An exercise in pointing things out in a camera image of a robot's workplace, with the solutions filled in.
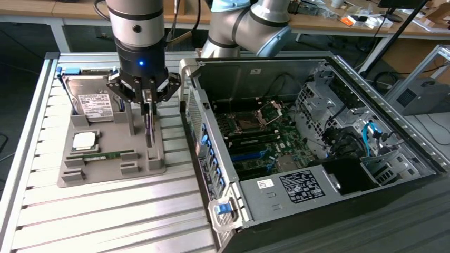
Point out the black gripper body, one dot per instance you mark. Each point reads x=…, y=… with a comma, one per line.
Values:
x=140, y=58

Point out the black graphics card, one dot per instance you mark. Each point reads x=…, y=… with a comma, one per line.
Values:
x=149, y=129

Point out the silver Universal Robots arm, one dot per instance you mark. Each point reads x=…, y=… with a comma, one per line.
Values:
x=136, y=21

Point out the hard disk in blue caddy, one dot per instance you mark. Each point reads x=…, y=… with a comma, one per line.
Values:
x=90, y=100

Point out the gray parts rack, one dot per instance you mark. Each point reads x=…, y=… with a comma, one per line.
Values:
x=113, y=139

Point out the silver CPU chip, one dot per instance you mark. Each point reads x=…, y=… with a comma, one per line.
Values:
x=84, y=141

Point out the brown cardboard box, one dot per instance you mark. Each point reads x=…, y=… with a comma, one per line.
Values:
x=183, y=6

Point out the CPU socket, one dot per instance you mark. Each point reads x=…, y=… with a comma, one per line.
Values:
x=247, y=122

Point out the green RAM stick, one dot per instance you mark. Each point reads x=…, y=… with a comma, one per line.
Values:
x=104, y=155

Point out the metal socket cover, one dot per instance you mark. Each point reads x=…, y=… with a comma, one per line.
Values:
x=264, y=106

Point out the black RAM slots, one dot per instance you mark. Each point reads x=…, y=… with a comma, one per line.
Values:
x=251, y=139

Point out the green motherboard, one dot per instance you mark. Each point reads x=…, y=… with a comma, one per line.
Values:
x=291, y=137

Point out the metal drive cage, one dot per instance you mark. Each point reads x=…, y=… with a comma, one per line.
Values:
x=316, y=105

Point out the silver chipset heatsink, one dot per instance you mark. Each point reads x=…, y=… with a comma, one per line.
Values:
x=289, y=163

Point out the blue case latch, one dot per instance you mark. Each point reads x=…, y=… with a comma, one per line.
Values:
x=221, y=208

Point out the gray power supply unit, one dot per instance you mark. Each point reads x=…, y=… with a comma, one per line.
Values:
x=267, y=200

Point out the small orange box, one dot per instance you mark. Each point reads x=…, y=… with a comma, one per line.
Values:
x=347, y=21

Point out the white mug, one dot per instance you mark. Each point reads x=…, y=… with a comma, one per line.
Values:
x=336, y=3

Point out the black plastic shroud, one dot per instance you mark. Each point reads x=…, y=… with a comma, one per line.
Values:
x=347, y=176

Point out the white flat box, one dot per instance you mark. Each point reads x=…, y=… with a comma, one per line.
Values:
x=377, y=23

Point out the black slanted pole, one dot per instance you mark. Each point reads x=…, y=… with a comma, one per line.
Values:
x=394, y=39

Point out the open black PC case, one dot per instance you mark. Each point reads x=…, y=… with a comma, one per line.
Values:
x=351, y=210

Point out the gray disk bay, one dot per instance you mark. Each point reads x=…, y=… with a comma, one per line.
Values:
x=396, y=163

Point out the gray computer tower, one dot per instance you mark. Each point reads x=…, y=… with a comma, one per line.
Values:
x=422, y=97

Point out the black monitor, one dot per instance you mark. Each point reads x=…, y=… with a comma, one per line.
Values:
x=400, y=2

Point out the wooden desk white frame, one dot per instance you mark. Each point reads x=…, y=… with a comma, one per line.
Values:
x=28, y=8
x=414, y=33

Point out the aluminium profile frame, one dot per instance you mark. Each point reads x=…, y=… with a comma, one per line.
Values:
x=431, y=58

